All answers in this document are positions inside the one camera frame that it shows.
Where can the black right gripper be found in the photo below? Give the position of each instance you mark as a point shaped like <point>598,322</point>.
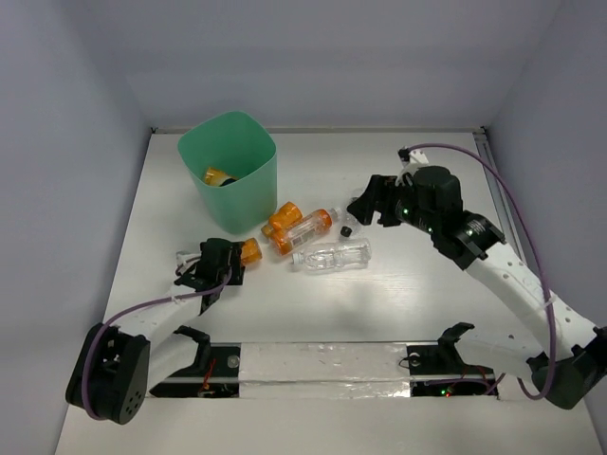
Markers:
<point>384,189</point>

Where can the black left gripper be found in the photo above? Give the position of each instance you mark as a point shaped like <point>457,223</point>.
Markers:
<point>232,261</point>

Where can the small orange juice bottle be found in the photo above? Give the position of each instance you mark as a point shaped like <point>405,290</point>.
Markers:
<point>251,252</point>

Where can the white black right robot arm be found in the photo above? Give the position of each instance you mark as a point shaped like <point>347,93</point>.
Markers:
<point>566,357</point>

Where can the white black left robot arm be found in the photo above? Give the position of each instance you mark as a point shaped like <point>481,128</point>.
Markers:
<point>125,357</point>

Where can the orange bottle by bin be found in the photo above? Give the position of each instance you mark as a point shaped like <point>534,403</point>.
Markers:
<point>286,216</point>

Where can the green plastic bin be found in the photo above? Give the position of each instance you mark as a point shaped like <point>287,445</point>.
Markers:
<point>236,143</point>

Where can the clear bottle black cap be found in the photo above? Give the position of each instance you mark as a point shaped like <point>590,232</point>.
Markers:
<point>350,226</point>

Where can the clear bottle blue white cap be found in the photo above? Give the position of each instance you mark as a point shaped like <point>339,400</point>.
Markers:
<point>333,257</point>

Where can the clear bottle orange flower label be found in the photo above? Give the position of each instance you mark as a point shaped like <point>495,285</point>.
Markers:
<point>311,227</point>

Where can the silver taped base strip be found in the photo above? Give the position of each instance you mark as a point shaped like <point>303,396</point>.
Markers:
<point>349,370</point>

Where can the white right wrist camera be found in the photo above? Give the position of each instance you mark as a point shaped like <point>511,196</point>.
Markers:
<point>412,160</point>

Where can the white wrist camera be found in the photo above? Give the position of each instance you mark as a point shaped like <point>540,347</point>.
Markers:
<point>185,261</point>
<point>412,160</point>

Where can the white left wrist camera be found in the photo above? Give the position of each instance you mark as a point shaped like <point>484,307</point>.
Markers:
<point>185,261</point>

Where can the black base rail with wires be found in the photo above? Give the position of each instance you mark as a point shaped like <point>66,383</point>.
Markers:
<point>216,375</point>

